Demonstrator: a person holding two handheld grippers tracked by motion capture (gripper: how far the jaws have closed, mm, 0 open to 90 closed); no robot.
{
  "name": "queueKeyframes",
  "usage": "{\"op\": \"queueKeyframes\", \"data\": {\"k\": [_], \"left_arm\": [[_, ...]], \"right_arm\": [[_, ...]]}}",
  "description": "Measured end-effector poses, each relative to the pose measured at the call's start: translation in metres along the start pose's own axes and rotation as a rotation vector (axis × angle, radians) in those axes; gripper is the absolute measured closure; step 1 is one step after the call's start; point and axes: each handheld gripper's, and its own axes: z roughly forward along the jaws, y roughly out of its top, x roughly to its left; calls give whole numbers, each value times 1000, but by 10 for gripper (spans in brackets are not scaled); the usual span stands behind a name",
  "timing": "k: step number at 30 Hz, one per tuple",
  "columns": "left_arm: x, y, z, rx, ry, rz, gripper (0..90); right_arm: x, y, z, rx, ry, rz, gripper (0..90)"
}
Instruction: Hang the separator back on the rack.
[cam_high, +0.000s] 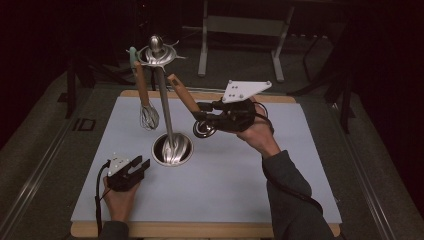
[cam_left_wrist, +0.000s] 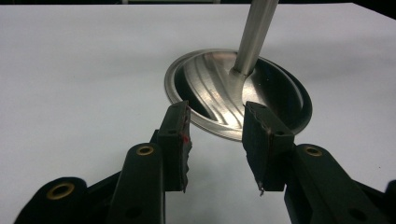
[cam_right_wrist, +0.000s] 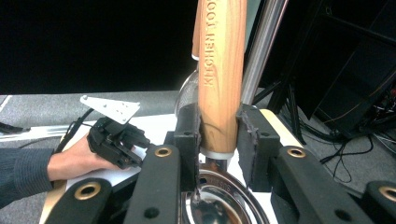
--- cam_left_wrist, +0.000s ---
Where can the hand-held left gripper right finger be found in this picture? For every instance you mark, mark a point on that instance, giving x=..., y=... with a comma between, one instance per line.
x=267, y=152

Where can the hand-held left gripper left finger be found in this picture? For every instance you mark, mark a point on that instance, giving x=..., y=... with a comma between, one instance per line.
x=172, y=149

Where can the steel utensil rack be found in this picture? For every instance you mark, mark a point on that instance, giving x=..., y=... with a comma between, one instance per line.
x=218, y=93

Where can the white table mat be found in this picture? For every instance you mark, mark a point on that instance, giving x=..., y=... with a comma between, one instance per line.
x=77, y=77

